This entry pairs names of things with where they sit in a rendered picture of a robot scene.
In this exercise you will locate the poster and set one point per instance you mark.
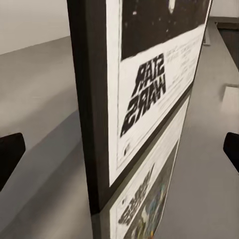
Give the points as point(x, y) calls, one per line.
point(134, 62)

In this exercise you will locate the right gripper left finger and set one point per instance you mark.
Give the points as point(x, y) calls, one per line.
point(12, 148)

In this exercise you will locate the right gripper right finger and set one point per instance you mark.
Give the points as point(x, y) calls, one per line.
point(231, 148)

